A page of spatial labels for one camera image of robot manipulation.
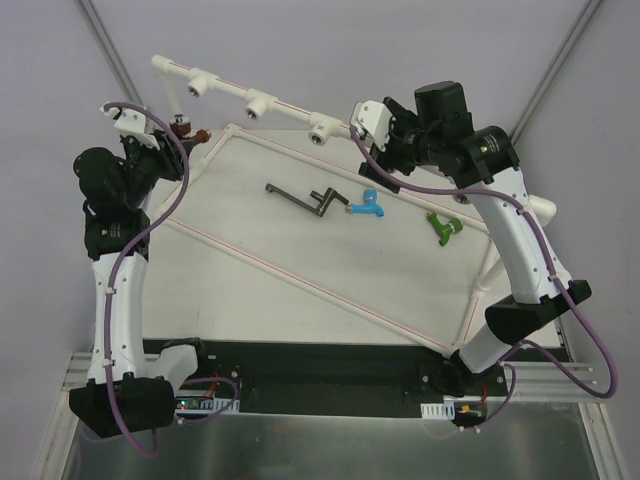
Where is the white PVC pipe frame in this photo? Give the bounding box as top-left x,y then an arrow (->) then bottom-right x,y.
149,53 -> 557,359

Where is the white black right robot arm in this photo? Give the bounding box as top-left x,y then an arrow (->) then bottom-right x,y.
350,81 -> 592,395

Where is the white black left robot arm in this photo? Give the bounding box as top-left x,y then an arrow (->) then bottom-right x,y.
69,130 -> 212,439

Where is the blue plastic faucet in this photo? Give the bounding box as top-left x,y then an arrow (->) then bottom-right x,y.
345,189 -> 384,217

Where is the green plastic faucet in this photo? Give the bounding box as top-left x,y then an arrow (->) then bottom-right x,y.
426,212 -> 463,247

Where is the grey metal long-spout faucet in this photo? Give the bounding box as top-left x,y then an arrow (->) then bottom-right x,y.
264,183 -> 349,220

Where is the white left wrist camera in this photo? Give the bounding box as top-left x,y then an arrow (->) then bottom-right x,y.
101,103 -> 160,150

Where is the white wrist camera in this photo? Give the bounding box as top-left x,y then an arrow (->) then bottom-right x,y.
350,100 -> 393,152
101,103 -> 160,150

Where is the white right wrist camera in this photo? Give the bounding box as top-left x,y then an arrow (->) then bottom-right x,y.
350,100 -> 393,152

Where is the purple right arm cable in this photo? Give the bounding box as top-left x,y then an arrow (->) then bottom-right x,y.
349,124 -> 619,436

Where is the left white cable duct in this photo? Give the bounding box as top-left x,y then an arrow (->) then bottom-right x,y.
175,394 -> 240,417

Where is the white cable duct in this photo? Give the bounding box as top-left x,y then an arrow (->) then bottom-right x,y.
419,399 -> 487,421
175,394 -> 240,417

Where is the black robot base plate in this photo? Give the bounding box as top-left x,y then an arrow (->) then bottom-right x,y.
94,337 -> 574,416

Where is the right white cable duct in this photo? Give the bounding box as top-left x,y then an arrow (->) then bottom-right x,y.
419,399 -> 487,421

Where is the aluminium enclosure frame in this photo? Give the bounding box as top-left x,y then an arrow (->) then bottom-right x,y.
29,0 -> 640,480

